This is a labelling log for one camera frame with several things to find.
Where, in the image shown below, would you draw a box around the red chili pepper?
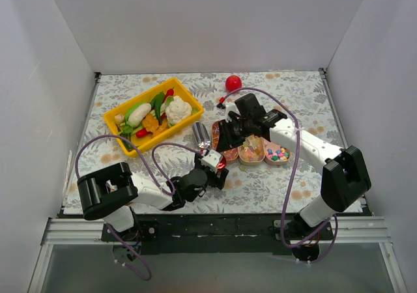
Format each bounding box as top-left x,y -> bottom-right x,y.
165,88 -> 174,98

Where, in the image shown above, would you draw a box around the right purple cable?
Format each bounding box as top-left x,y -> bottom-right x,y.
224,87 -> 339,263

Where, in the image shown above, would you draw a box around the red apple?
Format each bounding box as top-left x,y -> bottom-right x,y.
225,75 -> 242,92

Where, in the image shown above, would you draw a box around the white cauliflower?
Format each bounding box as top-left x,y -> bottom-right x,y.
165,96 -> 192,126

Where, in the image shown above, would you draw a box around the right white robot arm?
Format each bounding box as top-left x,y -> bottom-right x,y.
216,93 -> 371,240

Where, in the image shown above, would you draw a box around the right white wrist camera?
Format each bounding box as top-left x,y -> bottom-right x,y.
224,102 -> 240,122

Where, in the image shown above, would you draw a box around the aluminium frame rail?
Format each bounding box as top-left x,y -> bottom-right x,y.
41,218 -> 104,245

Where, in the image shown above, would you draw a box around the white radish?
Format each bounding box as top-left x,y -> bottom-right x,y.
127,103 -> 152,128

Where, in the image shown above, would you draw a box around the red jar lid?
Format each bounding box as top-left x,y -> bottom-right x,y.
217,157 -> 227,170

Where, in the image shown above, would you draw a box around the floral table mat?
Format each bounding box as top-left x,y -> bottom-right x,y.
78,71 -> 343,214

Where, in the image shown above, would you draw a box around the orange bell pepper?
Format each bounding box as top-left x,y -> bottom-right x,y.
142,114 -> 169,137

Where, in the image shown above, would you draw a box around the tray of star candies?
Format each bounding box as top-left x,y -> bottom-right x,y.
263,139 -> 291,166

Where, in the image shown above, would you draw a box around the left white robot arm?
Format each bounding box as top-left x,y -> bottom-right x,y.
77,150 -> 229,241

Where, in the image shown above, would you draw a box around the tray of pale jelly candies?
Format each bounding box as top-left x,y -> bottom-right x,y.
238,135 -> 265,166

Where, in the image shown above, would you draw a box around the yellow plastic basket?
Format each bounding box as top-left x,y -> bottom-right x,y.
103,78 -> 203,152

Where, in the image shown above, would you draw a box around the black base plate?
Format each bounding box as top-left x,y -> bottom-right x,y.
119,214 -> 292,255

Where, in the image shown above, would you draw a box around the metal scoop spoon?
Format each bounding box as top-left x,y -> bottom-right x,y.
192,121 -> 212,150

